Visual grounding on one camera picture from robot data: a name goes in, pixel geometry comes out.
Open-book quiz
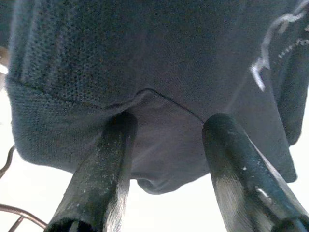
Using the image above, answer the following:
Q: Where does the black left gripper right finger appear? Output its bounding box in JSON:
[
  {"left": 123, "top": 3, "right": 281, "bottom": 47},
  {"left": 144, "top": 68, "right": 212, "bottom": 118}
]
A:
[{"left": 202, "top": 113, "right": 309, "bottom": 232}]

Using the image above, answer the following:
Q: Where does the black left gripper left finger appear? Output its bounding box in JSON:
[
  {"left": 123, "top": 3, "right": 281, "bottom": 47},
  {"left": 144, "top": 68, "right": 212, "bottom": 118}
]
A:
[{"left": 45, "top": 111, "right": 139, "bottom": 232}]

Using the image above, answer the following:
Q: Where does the black fonemax t-shirt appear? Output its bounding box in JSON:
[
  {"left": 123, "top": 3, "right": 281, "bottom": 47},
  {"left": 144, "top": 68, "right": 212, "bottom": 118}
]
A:
[{"left": 0, "top": 0, "right": 309, "bottom": 195}]

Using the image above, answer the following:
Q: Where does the marble-pattern folding table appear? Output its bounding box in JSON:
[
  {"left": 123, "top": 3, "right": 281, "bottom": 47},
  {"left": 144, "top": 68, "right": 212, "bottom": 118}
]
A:
[{"left": 0, "top": 145, "right": 48, "bottom": 232}]

